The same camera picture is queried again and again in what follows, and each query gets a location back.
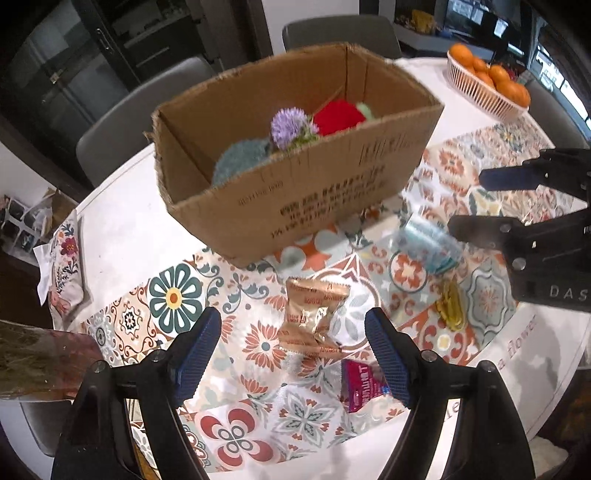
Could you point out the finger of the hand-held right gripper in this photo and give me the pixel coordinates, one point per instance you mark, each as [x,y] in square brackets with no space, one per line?
[480,228]
[508,178]

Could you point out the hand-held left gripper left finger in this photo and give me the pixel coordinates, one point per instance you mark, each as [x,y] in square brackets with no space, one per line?
[198,360]

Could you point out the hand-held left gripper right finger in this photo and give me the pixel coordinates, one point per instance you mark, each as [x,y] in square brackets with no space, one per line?
[388,360]

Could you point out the blue tissue packet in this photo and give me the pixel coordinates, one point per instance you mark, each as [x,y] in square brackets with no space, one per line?
[425,244]

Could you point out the gold snack packet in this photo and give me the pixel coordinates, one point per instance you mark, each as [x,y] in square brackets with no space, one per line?
[309,318]

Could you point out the brown cardboard box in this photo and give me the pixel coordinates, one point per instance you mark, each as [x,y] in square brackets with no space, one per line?
[323,198]

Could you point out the green fluffy plush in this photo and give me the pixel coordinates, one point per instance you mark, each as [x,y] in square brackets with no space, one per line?
[240,159]

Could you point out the purple artificial flower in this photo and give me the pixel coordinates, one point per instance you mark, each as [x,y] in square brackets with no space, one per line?
[288,124]

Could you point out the magenta snack packet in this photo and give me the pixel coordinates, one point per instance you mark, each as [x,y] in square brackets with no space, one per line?
[360,385]

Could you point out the patterned table runner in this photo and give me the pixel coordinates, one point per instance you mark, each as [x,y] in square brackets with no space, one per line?
[258,346]

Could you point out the white plastic basket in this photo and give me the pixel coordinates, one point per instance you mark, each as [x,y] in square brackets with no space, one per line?
[480,99]

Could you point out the grey dining chair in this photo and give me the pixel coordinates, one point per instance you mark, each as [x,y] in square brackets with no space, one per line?
[138,106]
[341,39]
[46,424]
[545,97]

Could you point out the glass vase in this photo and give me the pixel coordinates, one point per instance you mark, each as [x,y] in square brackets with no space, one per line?
[69,364]

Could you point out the pile of oranges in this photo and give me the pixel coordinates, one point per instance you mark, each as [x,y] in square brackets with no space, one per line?
[461,55]

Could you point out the grey sideboard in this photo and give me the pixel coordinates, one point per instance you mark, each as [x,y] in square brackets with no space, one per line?
[425,41]

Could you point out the floral fabric tissue cover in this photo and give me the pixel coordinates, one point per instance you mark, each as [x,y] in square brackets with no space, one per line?
[64,267]

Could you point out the dark display shelf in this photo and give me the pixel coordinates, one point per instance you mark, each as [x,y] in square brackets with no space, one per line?
[485,14]

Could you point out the dried flower bunch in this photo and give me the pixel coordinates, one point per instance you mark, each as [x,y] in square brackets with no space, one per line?
[23,350]

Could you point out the yellow packets on sideboard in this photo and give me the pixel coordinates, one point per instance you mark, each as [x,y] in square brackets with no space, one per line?
[421,21]

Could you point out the dark glass sliding door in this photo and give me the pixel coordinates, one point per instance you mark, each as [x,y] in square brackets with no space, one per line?
[69,60]

